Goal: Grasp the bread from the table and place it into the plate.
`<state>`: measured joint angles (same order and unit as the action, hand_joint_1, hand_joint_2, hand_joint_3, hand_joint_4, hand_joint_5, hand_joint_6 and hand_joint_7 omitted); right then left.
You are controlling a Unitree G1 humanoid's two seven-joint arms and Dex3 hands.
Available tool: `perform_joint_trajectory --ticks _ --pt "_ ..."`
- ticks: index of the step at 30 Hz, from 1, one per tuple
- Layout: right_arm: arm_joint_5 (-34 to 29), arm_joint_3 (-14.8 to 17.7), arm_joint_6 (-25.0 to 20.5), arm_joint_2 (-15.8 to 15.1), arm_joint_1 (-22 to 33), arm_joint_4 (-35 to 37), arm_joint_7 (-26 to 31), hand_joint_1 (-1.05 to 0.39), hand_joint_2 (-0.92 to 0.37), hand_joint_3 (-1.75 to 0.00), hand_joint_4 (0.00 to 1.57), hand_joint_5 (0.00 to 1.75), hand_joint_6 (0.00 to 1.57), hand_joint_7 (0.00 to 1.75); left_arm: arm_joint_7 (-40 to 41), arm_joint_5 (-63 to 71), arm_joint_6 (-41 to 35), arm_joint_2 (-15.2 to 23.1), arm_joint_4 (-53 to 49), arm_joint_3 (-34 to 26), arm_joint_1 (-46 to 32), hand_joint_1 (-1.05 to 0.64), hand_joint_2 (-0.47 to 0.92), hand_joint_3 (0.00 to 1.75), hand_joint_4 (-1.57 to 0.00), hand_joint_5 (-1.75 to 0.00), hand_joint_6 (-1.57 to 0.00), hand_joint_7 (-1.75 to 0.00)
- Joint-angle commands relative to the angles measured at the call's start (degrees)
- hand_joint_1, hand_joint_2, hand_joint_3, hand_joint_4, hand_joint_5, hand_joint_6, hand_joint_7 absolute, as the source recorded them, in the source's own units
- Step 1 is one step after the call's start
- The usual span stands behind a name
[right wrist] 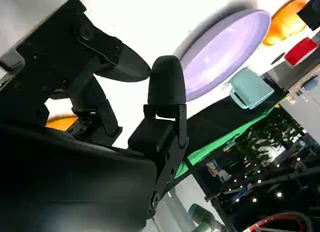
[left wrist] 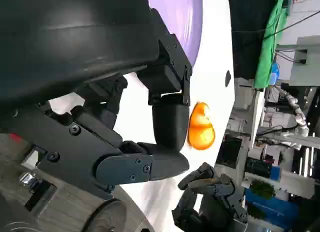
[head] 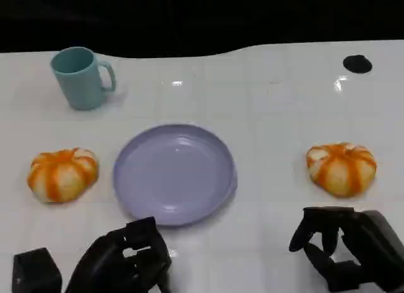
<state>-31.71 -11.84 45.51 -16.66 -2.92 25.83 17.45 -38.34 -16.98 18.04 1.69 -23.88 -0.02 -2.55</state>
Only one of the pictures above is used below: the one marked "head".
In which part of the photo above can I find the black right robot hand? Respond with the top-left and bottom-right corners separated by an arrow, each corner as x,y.
288,206 -> 404,293

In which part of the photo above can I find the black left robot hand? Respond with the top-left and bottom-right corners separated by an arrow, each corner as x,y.
64,216 -> 173,293

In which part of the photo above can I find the orange and white bread roll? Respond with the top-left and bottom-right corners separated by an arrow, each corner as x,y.
27,147 -> 100,203
306,142 -> 377,198

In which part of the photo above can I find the lilac plate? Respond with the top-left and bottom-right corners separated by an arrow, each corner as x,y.
112,124 -> 238,227

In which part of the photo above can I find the pale green mug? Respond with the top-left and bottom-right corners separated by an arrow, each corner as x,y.
50,46 -> 117,111

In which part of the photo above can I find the black round table grommet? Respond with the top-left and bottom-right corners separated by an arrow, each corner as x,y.
343,54 -> 373,75

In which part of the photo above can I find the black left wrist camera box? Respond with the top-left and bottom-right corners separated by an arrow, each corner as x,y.
12,248 -> 62,293

